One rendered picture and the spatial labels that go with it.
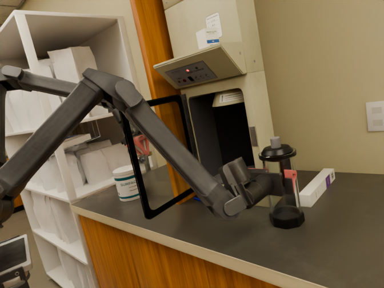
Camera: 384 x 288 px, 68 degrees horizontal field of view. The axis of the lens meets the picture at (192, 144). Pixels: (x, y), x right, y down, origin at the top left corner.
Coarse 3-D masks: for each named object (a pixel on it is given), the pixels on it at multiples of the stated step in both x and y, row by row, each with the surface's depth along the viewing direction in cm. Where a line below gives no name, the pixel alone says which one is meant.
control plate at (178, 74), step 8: (192, 64) 95; (200, 64) 93; (168, 72) 104; (176, 72) 102; (184, 72) 100; (192, 72) 99; (200, 72) 97; (208, 72) 95; (176, 80) 106; (200, 80) 101
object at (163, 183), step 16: (160, 112) 104; (176, 112) 110; (176, 128) 110; (128, 144) 92; (144, 144) 97; (160, 160) 103; (144, 176) 97; (160, 176) 103; (176, 176) 109; (160, 192) 102; (176, 192) 109
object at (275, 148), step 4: (272, 140) 83; (276, 140) 83; (272, 144) 83; (276, 144) 83; (280, 144) 83; (284, 144) 86; (264, 148) 86; (268, 148) 85; (272, 148) 84; (276, 148) 83; (280, 148) 82; (284, 148) 81; (288, 148) 81; (264, 152) 84; (268, 152) 82; (272, 152) 81; (276, 152) 81; (280, 152) 80; (284, 152) 80; (288, 152) 81
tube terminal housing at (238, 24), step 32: (192, 0) 99; (224, 0) 91; (192, 32) 103; (224, 32) 94; (256, 32) 96; (256, 64) 96; (192, 96) 111; (256, 96) 95; (256, 128) 95; (256, 160) 99
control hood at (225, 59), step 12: (204, 48) 87; (216, 48) 84; (228, 48) 85; (240, 48) 89; (180, 60) 95; (192, 60) 93; (204, 60) 91; (216, 60) 89; (228, 60) 87; (240, 60) 89; (216, 72) 94; (228, 72) 92; (240, 72) 90; (192, 84) 105
